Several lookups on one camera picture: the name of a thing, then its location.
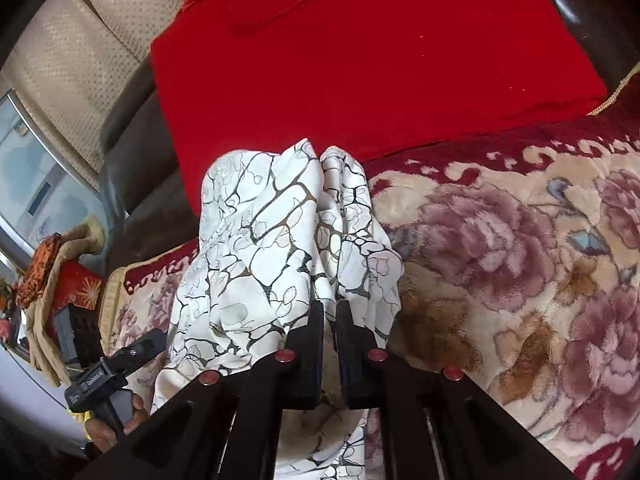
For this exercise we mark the beige dotted curtain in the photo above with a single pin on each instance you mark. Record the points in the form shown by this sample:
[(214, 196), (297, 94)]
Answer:
[(85, 35)]

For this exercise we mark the white black patterned coat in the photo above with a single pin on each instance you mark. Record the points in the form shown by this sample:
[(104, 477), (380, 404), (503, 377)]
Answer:
[(260, 240)]

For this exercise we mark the red floral sofa blanket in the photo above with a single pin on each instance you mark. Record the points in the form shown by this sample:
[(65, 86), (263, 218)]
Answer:
[(500, 240)]

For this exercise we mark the silver floral refrigerator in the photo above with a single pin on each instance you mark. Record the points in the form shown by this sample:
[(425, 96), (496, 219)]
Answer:
[(35, 175)]

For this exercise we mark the beige quilted jacket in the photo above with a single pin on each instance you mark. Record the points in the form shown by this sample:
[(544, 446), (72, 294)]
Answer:
[(80, 240)]

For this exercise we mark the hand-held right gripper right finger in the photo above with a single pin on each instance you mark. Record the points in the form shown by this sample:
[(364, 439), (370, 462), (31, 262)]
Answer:
[(352, 365)]

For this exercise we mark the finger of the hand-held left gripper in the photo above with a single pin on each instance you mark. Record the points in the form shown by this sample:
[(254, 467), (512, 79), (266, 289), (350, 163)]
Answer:
[(75, 335), (140, 351)]

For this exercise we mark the person's left hand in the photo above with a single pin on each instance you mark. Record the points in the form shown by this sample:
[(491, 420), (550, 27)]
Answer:
[(136, 412)]

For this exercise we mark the red cardboard box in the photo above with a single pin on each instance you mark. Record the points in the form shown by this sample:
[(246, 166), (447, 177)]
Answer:
[(75, 285)]

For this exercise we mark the large red cushion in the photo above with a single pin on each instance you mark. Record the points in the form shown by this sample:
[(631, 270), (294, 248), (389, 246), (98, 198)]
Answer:
[(375, 60)]

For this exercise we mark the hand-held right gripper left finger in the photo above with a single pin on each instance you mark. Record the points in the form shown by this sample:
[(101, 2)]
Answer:
[(307, 360)]

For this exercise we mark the orange black patterned cloth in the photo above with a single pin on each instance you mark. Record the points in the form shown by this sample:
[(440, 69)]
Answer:
[(42, 265)]

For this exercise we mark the brown leather sofa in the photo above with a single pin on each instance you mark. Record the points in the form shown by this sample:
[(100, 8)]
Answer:
[(145, 185)]

